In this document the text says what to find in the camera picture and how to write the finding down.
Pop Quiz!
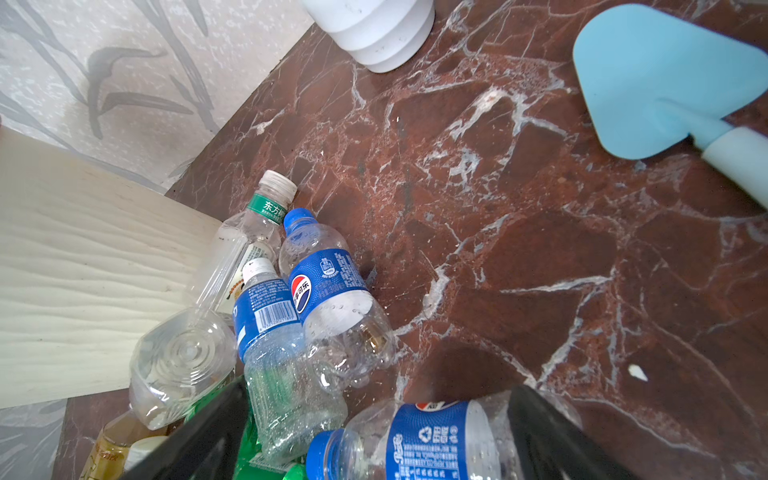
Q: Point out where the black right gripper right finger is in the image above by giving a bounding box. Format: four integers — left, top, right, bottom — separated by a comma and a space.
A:
508, 385, 637, 479

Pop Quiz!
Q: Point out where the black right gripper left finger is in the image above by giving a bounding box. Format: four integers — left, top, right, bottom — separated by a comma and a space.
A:
122, 377, 249, 480

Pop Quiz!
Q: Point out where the yellow tea bottle white label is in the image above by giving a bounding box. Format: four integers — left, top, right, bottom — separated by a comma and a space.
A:
79, 410, 171, 479

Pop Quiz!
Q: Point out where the white ribbed waste bin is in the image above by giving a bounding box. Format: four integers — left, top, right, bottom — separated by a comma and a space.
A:
1, 128, 219, 407

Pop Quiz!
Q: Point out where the green plastic soda bottle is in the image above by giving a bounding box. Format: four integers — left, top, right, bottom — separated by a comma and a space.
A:
184, 372, 307, 480

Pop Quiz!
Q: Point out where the clear bottle green label lying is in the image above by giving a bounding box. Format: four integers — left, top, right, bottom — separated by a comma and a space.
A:
129, 307, 236, 430

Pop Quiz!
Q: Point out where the blue label bottle white cap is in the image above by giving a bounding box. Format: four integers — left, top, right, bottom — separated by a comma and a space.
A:
232, 257, 348, 464

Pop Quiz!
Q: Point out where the blue label bottle near gripper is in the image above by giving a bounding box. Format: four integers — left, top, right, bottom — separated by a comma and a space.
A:
306, 390, 523, 479

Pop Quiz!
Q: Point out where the Pepsi blue label bottle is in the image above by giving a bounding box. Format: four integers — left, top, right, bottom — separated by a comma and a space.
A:
278, 208, 397, 389

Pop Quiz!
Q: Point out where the clear bottle white cap green band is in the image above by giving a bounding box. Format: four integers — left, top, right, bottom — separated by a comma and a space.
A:
187, 170, 298, 319

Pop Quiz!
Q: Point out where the light blue silicone spatula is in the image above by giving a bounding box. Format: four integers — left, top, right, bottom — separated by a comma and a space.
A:
572, 4, 767, 205

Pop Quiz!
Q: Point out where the white pot with flowers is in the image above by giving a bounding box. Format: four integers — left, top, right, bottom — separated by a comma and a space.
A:
302, 0, 436, 73

